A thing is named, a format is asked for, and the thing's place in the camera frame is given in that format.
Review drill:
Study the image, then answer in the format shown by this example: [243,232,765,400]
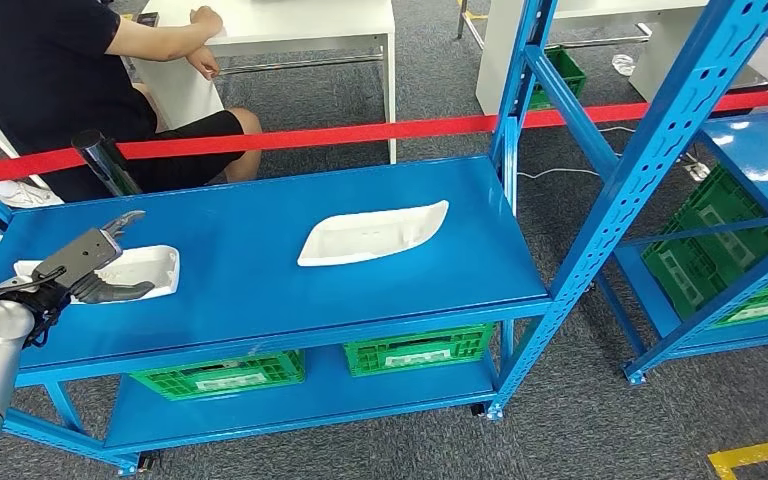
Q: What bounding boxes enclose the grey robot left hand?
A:
[69,210,157,306]

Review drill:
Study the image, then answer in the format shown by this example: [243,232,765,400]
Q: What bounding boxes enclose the wide white plastic shell part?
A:
[12,245,181,304]

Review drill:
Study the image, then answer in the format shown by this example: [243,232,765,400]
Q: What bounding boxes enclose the blue metal shelf rack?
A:
[0,0,768,477]
[595,23,768,388]

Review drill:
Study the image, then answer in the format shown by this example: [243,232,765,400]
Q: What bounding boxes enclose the long white plastic shell part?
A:
[297,199,450,268]

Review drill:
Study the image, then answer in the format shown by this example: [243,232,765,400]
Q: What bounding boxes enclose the red barrier tape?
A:
[0,87,768,187]

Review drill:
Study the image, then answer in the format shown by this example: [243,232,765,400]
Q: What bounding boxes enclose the white table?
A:
[475,0,710,117]
[133,0,399,166]

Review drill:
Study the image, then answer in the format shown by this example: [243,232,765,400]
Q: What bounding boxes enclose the white power strip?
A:
[682,157,713,183]

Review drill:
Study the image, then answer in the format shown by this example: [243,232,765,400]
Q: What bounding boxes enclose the yellow floor tape square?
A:
[708,435,768,480]

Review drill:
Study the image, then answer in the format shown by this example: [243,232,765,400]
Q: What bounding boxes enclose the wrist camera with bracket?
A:
[31,228,124,291]

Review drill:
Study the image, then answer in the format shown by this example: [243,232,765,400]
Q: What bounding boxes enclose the dark barrier post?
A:
[71,129,144,199]

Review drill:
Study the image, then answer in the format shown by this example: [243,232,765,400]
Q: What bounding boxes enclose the white floor cable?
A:
[516,124,687,181]

